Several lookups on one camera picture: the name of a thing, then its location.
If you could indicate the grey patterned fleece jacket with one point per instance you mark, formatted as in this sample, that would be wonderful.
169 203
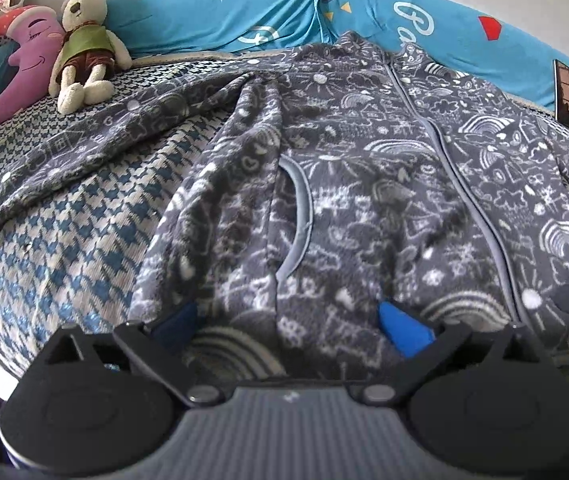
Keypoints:
364 199

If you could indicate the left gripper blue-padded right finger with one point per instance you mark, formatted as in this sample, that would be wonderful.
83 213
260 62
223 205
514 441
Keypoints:
428 350

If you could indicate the rabbit plush green vest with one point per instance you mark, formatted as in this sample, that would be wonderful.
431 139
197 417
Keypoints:
90 56

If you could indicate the houndstooth bed blanket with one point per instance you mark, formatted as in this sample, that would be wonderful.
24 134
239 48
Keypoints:
89 219

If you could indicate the blue patterned bed bolster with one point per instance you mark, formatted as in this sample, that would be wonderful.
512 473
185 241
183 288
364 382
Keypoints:
455 35

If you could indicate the purple moon plush pillow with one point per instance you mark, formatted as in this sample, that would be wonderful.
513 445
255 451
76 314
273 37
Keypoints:
37 35

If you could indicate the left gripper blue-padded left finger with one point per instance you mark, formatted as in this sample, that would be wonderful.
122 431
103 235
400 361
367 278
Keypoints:
153 350

